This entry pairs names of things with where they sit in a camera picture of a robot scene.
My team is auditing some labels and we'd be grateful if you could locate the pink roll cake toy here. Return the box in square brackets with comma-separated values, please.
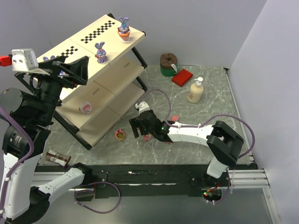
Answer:
[143, 134, 151, 142]

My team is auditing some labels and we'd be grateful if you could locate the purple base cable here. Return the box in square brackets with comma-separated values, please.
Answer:
[74, 182, 121, 214]

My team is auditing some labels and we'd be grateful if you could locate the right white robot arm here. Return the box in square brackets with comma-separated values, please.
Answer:
[129, 110, 244, 179]

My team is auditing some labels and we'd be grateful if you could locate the pink white small toy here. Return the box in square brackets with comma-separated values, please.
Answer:
[79, 101, 92, 114]

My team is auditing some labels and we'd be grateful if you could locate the brown green plush toy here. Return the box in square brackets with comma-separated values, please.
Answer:
[160, 53, 178, 77]

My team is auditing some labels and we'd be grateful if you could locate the beige three-tier shelf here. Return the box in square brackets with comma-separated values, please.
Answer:
[37, 14, 147, 149]

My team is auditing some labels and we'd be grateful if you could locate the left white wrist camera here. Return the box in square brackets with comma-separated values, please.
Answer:
[11, 49, 39, 72]

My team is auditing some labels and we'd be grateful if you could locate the beige soap pump bottle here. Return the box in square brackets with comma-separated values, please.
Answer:
[187, 77, 204, 103]

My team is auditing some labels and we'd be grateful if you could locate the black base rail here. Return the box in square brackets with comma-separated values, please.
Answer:
[64, 163, 236, 199]

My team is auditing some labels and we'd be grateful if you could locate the red box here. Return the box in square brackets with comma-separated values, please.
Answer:
[171, 69, 193, 87]

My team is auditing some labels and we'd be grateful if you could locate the purple sitting bunny toy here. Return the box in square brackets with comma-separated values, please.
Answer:
[95, 42, 108, 63]

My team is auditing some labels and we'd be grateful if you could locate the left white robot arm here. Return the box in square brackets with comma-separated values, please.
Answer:
[0, 56, 94, 224]

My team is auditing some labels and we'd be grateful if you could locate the brown snack packet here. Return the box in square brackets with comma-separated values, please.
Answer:
[45, 150, 71, 168]

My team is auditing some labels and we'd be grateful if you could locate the pink piglet toy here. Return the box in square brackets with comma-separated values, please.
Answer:
[171, 115, 179, 122]

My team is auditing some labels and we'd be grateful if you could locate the pink clover donut toy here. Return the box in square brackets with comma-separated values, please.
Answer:
[114, 129, 125, 140]

